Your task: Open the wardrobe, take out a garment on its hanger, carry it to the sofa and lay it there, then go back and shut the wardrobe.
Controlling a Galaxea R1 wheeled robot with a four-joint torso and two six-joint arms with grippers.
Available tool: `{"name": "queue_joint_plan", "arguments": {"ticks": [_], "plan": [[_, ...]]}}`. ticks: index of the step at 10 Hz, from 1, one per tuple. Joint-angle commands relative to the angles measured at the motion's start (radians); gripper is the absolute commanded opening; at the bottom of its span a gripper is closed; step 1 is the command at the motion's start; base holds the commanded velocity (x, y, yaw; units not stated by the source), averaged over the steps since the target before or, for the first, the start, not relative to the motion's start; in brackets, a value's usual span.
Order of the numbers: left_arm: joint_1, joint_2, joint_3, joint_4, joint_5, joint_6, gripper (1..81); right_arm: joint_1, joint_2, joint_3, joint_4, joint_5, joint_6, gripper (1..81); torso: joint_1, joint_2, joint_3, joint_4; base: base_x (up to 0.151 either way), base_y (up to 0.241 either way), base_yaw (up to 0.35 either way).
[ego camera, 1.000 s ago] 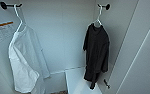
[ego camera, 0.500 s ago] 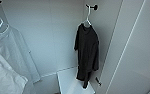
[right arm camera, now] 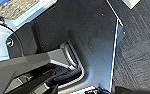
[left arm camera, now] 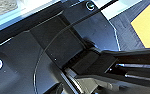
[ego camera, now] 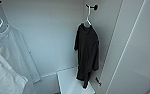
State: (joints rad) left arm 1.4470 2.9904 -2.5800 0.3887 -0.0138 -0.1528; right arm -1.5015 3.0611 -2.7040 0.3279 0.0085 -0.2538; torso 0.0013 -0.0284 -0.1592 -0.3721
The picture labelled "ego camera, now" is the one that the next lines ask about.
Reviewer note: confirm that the black garment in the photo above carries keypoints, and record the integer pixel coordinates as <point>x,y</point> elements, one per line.
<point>87,50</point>

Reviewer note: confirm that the white wardrobe body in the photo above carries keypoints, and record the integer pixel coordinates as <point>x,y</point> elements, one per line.
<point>51,33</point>

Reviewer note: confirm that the white hanging cloth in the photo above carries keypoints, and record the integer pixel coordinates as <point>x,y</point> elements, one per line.
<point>7,63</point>

